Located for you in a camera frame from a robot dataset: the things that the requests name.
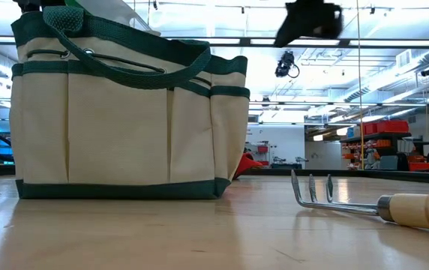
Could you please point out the red gardening glove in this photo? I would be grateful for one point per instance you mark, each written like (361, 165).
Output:
(246, 165)

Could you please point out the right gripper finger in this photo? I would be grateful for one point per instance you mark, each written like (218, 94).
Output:
(295, 20)
(293, 36)

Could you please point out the shelf with red bins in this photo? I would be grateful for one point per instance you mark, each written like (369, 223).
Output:
(387, 127)

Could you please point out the black aluminium rig frame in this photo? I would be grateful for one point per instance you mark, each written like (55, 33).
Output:
(244, 42)

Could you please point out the black hanging camera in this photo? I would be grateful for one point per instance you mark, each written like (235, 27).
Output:
(285, 64)

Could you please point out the cream and green gardening bag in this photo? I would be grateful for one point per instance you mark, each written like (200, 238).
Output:
(117, 131)

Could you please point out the red bin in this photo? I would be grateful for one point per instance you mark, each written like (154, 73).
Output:
(424, 166)

